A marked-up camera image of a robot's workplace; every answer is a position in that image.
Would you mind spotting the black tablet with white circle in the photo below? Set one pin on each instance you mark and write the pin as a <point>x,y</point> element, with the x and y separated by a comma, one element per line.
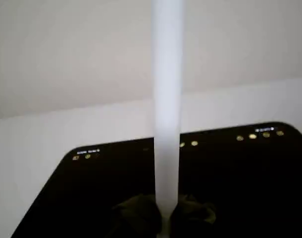
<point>240,188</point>

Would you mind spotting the dark wrapped gripper finger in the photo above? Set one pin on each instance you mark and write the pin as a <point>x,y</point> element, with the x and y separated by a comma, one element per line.
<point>193,215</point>
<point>138,218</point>

